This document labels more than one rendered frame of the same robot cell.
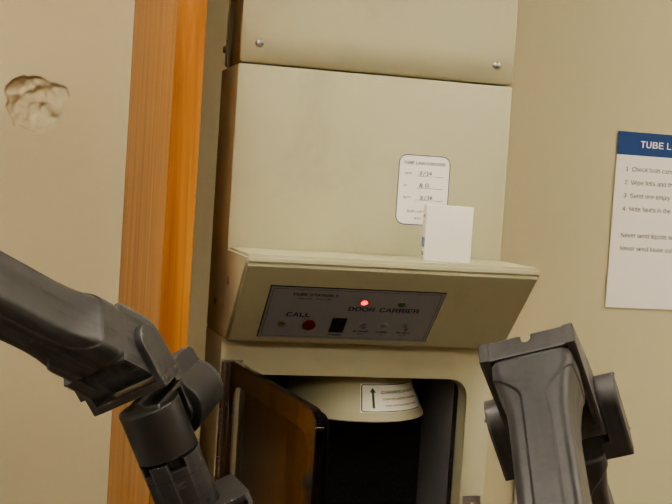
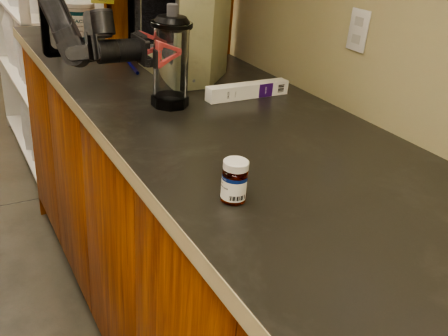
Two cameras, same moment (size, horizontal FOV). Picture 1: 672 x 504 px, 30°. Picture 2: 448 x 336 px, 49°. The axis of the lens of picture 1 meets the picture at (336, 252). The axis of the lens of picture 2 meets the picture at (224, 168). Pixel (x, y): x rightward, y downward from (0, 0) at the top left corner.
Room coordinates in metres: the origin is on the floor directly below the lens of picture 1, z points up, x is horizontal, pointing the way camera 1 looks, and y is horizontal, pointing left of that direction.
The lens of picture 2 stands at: (1.18, -1.59, 1.41)
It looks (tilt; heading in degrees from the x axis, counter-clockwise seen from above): 27 degrees down; 73
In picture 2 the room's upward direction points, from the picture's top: 5 degrees clockwise
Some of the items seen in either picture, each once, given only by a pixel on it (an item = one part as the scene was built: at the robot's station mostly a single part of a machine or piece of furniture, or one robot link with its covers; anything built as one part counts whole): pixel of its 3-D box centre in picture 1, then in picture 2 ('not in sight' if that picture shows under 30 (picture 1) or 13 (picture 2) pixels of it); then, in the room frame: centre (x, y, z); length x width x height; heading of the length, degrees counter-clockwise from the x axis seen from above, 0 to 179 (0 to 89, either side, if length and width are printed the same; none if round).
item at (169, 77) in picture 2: not in sight; (171, 63); (1.41, -0.30, 1.06); 0.11 x 0.11 x 0.21
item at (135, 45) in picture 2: not in sight; (131, 50); (1.30, -0.33, 1.10); 0.10 x 0.07 x 0.07; 105
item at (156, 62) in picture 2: not in sight; (162, 51); (1.38, -0.35, 1.10); 0.09 x 0.07 x 0.07; 15
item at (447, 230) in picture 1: (446, 233); not in sight; (1.37, -0.12, 1.54); 0.05 x 0.05 x 0.06; 0
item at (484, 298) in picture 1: (379, 303); not in sight; (1.35, -0.05, 1.46); 0.32 x 0.11 x 0.10; 105
